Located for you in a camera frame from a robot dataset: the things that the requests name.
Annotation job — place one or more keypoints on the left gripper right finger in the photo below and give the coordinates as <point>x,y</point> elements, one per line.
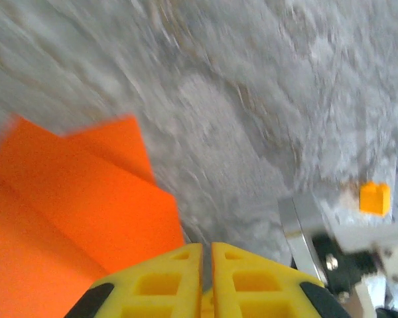
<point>258,288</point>

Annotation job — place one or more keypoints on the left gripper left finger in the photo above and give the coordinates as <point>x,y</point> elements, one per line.
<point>159,288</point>

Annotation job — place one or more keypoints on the yellow toy block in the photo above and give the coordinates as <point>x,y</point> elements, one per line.
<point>374,198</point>

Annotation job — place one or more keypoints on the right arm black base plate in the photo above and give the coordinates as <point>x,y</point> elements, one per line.
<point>345,265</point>

